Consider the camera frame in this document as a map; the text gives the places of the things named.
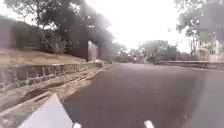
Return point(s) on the bare earth slope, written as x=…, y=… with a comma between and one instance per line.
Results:
x=33, y=56

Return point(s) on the distant trees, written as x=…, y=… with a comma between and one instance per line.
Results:
x=156, y=50

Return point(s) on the group of trees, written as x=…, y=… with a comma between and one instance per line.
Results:
x=60, y=20

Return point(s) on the tall tree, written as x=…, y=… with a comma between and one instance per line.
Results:
x=196, y=20

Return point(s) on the low stone wall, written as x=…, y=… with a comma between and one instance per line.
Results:
x=33, y=71

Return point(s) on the grey gate pillar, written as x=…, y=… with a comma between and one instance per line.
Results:
x=92, y=50

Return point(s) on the robot's own part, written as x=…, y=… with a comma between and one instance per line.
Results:
x=149, y=124
x=77, y=125

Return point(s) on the pale building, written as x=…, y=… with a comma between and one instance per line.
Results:
x=210, y=50

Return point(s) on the low kerb wall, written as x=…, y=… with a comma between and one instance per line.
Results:
x=190, y=64

